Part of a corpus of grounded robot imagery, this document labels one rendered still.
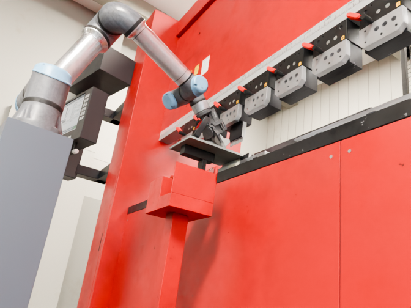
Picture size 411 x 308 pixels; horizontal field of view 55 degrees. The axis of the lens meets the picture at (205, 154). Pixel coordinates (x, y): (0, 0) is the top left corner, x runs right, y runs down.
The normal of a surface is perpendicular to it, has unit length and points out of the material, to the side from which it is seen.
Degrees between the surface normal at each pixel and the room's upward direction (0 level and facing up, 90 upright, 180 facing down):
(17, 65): 90
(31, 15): 90
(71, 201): 90
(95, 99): 90
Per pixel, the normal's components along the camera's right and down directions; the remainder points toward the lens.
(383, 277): -0.85, -0.30
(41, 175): 0.60, -0.22
